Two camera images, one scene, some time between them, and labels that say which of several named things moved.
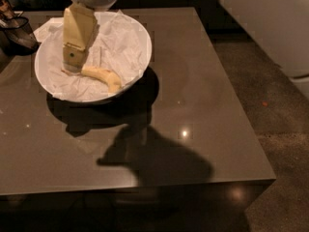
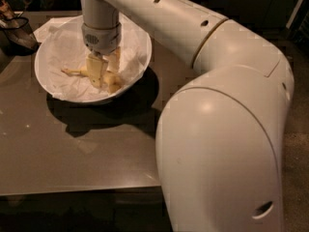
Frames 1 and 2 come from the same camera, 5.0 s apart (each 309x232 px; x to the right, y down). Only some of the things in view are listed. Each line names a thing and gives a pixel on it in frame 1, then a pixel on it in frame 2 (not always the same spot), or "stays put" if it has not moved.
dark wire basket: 15,37 stays put
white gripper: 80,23 → 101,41
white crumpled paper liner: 120,43 stays put
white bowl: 121,44 stays put
